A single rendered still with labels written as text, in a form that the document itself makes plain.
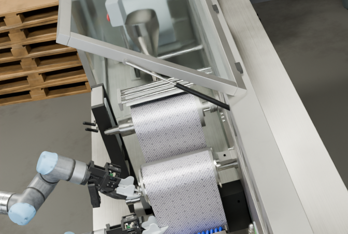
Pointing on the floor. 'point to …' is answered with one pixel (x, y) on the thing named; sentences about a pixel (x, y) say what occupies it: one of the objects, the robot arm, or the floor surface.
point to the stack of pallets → (34, 41)
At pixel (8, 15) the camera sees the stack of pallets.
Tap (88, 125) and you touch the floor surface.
